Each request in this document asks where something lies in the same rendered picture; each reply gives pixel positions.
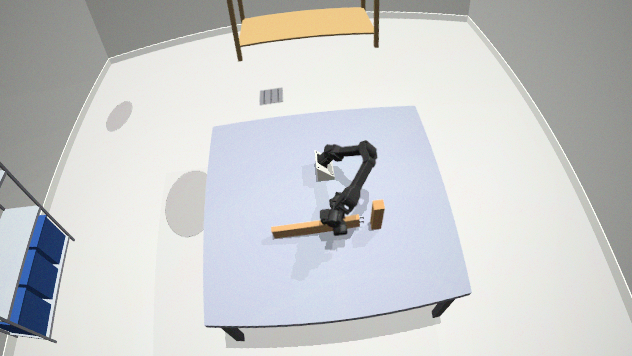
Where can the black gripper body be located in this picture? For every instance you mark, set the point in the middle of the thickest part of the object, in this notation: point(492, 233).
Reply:
point(342, 229)

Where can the wooden post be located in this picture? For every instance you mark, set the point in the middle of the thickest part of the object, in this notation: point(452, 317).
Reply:
point(378, 210)

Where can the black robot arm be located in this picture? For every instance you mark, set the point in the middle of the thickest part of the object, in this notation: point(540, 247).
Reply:
point(350, 196)

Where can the wooden side rail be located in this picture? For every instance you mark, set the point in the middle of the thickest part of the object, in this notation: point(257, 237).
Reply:
point(312, 227)

